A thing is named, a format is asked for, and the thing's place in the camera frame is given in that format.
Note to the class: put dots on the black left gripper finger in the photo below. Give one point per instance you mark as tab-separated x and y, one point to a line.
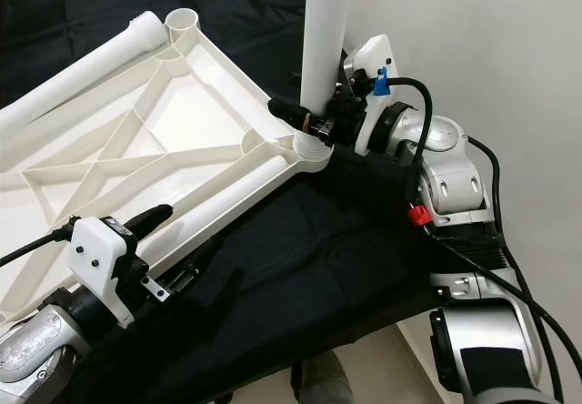
150	217
189	277

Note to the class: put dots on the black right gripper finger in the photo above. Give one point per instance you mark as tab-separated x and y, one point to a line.
286	112
295	75

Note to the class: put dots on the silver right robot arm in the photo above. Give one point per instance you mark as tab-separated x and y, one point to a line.
455	176

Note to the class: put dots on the tan rubber band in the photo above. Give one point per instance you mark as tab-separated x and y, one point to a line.
311	126

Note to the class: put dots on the white plastic table top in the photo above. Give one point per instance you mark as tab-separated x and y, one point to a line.
191	104

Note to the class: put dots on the black table cloth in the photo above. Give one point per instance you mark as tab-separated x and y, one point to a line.
327	240

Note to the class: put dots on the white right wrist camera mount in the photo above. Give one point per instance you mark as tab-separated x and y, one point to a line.
373	58

